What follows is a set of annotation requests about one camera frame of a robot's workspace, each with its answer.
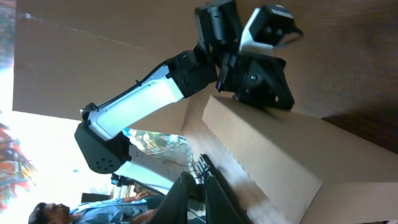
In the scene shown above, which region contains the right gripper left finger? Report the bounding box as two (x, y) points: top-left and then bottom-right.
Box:
(148, 172), (198, 224)

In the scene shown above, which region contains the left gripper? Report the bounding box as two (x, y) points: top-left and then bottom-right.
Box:
(216, 52), (295, 110)

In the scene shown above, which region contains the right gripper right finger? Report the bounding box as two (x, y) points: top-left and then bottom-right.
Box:
(205, 176), (251, 224)

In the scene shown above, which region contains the cardboard box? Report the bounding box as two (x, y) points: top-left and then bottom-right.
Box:
(183, 95), (397, 223)

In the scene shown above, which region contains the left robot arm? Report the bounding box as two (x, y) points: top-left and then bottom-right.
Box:
(74, 1), (300, 195)

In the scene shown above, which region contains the seated person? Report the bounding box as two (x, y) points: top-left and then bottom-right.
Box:
(28, 191), (165, 224)

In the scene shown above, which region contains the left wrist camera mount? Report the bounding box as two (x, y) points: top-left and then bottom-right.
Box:
(239, 4), (303, 56)

